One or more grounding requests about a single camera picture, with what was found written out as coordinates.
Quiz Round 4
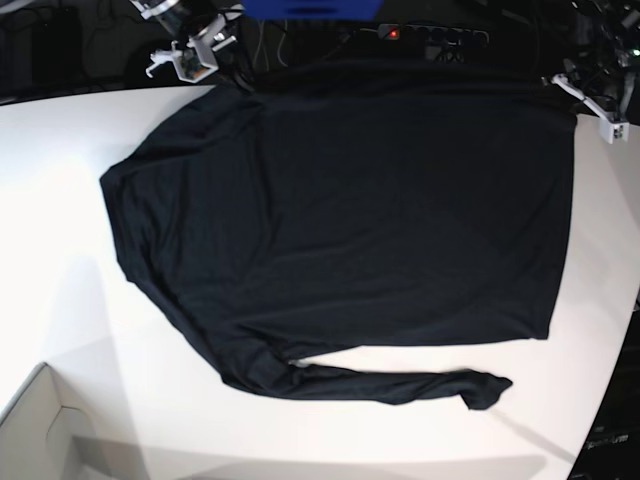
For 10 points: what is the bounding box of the black power strip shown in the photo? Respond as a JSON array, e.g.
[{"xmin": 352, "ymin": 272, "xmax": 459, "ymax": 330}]
[{"xmin": 377, "ymin": 23, "xmax": 490, "ymax": 47}]

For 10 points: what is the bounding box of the white cardboard box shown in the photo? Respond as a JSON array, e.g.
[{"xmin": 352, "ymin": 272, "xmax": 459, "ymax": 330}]
[{"xmin": 1, "ymin": 363, "xmax": 92, "ymax": 480}]

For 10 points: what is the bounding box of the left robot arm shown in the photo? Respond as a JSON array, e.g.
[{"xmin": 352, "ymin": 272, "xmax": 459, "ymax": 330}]
[{"xmin": 535, "ymin": 1, "xmax": 639, "ymax": 126}]

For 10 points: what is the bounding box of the black t-shirt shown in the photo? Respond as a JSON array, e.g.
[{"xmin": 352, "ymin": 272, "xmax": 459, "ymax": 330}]
[{"xmin": 100, "ymin": 62, "xmax": 577, "ymax": 410}]

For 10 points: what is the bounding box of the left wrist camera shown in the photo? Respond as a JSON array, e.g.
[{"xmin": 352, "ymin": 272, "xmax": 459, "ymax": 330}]
[{"xmin": 599, "ymin": 119, "xmax": 630, "ymax": 145}]

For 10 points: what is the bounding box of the blue box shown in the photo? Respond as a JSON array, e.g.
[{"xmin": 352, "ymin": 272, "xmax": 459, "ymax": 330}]
[{"xmin": 241, "ymin": 0, "xmax": 383, "ymax": 20}]

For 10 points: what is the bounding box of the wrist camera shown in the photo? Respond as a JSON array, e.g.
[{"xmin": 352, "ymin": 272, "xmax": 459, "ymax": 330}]
[
  {"xmin": 175, "ymin": 52, "xmax": 218, "ymax": 84},
  {"xmin": 599, "ymin": 119, "xmax": 630, "ymax": 145}
]

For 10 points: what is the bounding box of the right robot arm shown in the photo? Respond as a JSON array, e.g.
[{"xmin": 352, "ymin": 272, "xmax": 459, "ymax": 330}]
[{"xmin": 131, "ymin": 0, "xmax": 245, "ymax": 84}]

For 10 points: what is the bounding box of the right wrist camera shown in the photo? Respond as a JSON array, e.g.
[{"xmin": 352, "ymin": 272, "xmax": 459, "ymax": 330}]
[{"xmin": 175, "ymin": 52, "xmax": 218, "ymax": 84}]

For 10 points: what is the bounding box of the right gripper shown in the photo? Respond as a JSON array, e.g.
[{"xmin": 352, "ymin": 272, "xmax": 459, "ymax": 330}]
[{"xmin": 145, "ymin": 12, "xmax": 237, "ymax": 78}]

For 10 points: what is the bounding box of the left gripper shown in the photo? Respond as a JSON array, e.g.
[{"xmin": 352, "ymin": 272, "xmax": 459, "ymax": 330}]
[{"xmin": 541, "ymin": 69, "xmax": 639, "ymax": 125}]

